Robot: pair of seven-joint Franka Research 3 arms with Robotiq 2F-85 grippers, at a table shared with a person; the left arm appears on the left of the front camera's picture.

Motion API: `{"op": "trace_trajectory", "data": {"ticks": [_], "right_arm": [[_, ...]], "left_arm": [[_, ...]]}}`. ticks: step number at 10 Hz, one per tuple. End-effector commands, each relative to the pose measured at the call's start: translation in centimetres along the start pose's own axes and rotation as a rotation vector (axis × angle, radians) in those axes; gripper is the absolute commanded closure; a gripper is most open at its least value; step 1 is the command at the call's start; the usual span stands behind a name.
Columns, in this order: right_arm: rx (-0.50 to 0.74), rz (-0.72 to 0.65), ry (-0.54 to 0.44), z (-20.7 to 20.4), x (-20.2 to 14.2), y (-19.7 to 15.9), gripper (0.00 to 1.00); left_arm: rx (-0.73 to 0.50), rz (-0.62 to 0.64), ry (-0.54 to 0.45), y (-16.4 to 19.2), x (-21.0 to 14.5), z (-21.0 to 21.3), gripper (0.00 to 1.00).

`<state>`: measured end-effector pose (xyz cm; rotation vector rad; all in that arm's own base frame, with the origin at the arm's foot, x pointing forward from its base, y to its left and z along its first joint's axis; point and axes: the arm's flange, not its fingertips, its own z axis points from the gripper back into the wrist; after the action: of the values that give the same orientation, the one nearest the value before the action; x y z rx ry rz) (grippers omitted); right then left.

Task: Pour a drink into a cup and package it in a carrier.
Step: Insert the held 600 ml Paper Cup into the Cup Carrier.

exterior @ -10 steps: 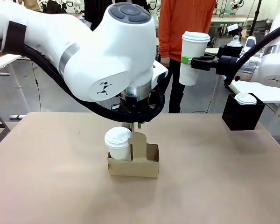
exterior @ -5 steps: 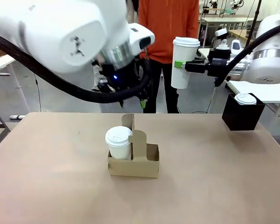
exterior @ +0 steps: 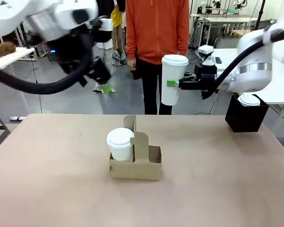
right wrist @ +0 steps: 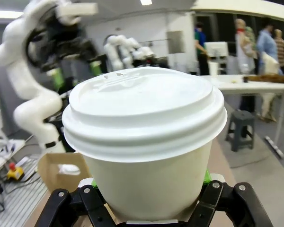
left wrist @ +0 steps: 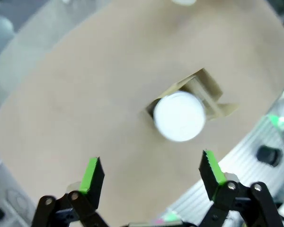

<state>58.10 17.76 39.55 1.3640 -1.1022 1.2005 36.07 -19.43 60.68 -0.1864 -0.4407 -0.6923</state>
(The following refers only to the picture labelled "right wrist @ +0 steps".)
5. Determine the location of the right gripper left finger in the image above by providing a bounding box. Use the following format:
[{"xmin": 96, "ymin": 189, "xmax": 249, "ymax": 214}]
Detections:
[{"xmin": 34, "ymin": 178, "xmax": 120, "ymax": 227}]

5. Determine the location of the grey ribbed metal base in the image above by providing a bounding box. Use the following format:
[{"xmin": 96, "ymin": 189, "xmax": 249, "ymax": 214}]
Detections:
[{"xmin": 0, "ymin": 154, "xmax": 51, "ymax": 227}]

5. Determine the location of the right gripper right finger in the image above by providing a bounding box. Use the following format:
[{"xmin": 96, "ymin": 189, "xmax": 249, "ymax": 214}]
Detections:
[{"xmin": 179, "ymin": 169, "xmax": 274, "ymax": 227}]

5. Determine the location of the yellow emergency stop button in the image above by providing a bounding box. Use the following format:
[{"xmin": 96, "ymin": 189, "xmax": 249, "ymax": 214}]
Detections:
[{"xmin": 6, "ymin": 162, "xmax": 25, "ymax": 182}]

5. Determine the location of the person in plaid shirt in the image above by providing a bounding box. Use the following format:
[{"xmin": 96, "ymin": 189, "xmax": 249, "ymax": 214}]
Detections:
[{"xmin": 274, "ymin": 29, "xmax": 284, "ymax": 75}]

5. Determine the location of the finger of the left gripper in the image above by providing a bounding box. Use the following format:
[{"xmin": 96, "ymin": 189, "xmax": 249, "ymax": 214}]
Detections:
[
  {"xmin": 89, "ymin": 60, "xmax": 103, "ymax": 74},
  {"xmin": 46, "ymin": 68, "xmax": 65, "ymax": 87}
]

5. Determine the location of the person in green shirt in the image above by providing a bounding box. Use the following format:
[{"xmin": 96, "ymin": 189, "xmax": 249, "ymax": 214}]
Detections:
[{"xmin": 194, "ymin": 22, "xmax": 211, "ymax": 76}]

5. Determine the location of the white paper cup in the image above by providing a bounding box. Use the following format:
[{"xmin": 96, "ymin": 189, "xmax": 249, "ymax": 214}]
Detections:
[{"xmin": 81, "ymin": 138, "xmax": 214, "ymax": 222}]

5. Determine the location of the person in blue shirt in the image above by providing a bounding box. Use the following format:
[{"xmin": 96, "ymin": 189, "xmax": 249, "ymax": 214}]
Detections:
[{"xmin": 256, "ymin": 23, "xmax": 279, "ymax": 71}]

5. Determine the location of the person in white apron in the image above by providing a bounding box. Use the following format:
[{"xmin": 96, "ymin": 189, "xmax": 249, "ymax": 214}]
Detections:
[{"xmin": 234, "ymin": 18, "xmax": 257, "ymax": 74}]

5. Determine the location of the white plastic cup lid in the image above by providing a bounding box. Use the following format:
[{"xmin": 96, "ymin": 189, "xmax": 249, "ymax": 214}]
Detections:
[{"xmin": 61, "ymin": 66, "xmax": 228, "ymax": 164}]

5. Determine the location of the grey plastic step stool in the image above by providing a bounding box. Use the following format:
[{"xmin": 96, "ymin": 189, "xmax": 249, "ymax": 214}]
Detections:
[{"xmin": 225, "ymin": 109, "xmax": 257, "ymax": 152}]

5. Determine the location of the white table with fur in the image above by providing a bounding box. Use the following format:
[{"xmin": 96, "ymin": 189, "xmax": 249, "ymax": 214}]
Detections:
[{"xmin": 202, "ymin": 74, "xmax": 284, "ymax": 162}]

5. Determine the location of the white monitor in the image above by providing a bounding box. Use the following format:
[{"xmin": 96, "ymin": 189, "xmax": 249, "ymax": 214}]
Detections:
[{"xmin": 204, "ymin": 41, "xmax": 229, "ymax": 58}]

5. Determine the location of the brown furry object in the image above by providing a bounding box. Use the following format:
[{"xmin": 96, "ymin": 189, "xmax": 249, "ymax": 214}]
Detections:
[{"xmin": 243, "ymin": 73, "xmax": 284, "ymax": 84}]

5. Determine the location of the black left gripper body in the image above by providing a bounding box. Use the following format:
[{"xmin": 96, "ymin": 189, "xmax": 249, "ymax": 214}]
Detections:
[{"xmin": 36, "ymin": 22, "xmax": 96, "ymax": 70}]

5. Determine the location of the grey wall panel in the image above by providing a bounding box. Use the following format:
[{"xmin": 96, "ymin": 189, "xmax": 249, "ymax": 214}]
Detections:
[{"xmin": 166, "ymin": 30, "xmax": 186, "ymax": 55}]

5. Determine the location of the cardboard box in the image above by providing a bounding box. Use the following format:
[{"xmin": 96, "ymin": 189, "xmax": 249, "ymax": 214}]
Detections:
[{"xmin": 37, "ymin": 152, "xmax": 93, "ymax": 193}]

